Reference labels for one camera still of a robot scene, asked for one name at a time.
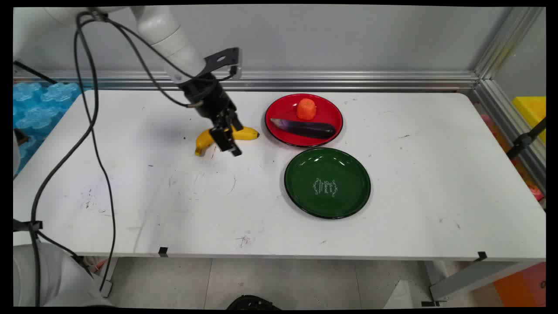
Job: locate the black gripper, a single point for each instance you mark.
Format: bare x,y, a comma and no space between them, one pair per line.
210,98

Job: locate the purple eggplant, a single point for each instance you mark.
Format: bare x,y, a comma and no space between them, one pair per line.
305,128

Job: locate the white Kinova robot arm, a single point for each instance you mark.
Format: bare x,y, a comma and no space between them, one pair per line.
162,31

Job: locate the yellow banana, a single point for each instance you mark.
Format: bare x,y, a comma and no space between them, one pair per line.
203,138

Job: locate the red round plate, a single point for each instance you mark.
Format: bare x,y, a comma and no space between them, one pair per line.
287,136

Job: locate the orange carrot piece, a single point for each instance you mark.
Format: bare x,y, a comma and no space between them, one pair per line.
306,109

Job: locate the green round plate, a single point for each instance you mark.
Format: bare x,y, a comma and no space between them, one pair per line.
328,183

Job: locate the black table edge clip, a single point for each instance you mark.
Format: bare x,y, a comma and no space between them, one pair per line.
163,251
482,256

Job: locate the black object on floor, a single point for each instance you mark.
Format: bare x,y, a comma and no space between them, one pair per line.
253,302

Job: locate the blue plastic bottle pack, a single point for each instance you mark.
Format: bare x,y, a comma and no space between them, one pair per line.
39,113

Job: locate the grey table leg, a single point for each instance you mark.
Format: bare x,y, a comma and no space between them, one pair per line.
471,277

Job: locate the black stand clamp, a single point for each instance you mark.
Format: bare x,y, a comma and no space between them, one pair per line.
523,140

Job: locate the yellow box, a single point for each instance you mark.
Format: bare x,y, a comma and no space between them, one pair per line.
532,111

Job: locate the orange box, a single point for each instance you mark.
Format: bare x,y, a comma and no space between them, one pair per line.
523,285

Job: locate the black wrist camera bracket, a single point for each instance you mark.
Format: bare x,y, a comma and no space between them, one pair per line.
222,57

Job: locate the aluminium side frame rail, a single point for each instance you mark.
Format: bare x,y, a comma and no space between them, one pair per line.
510,126

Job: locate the aluminium frame post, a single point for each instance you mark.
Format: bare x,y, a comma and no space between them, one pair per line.
508,41

